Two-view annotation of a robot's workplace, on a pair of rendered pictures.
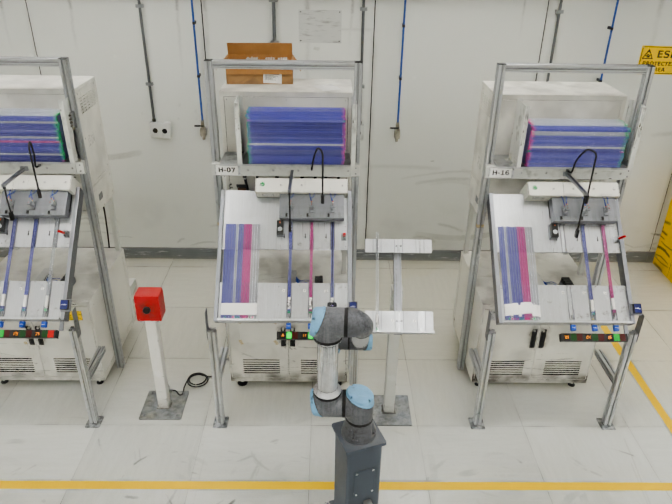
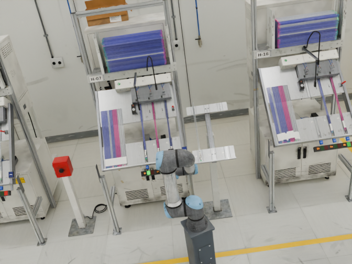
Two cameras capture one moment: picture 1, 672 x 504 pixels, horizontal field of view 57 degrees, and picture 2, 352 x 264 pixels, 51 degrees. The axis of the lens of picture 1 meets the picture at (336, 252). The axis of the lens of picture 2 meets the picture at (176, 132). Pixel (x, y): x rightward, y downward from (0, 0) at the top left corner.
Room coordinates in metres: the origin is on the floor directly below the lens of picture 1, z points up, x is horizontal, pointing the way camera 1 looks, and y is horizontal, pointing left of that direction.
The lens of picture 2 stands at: (0.02, -0.11, 2.42)
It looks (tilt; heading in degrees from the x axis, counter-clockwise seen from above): 29 degrees down; 2
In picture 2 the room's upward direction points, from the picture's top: 8 degrees counter-clockwise
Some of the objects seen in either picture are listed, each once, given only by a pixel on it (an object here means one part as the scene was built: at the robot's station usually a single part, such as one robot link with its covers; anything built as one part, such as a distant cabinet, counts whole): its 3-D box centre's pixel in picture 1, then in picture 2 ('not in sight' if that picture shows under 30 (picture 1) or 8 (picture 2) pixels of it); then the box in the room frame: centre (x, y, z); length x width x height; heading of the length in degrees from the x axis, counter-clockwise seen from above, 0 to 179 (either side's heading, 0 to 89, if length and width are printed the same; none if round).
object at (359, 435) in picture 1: (359, 424); (196, 219); (1.99, -0.11, 0.60); 0.15 x 0.15 x 0.10
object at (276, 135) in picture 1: (296, 135); (134, 51); (3.10, 0.21, 1.52); 0.51 x 0.13 x 0.27; 91
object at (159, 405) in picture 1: (156, 351); (72, 194); (2.75, 0.99, 0.39); 0.24 x 0.24 x 0.78; 1
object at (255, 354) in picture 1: (291, 317); (151, 162); (3.22, 0.27, 0.31); 0.70 x 0.65 x 0.62; 91
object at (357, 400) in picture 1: (358, 403); (193, 206); (1.99, -0.10, 0.72); 0.13 x 0.12 x 0.14; 88
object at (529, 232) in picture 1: (540, 288); (299, 121); (3.07, -1.19, 0.65); 1.01 x 0.73 x 1.29; 1
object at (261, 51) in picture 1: (278, 65); (117, 10); (3.40, 0.33, 1.82); 0.68 x 0.30 x 0.20; 91
